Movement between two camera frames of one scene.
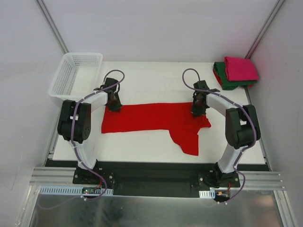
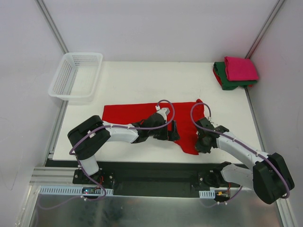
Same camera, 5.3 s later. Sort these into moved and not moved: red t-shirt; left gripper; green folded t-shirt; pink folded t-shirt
Moved: left gripper
Not moved: green folded t-shirt; pink folded t-shirt; red t-shirt
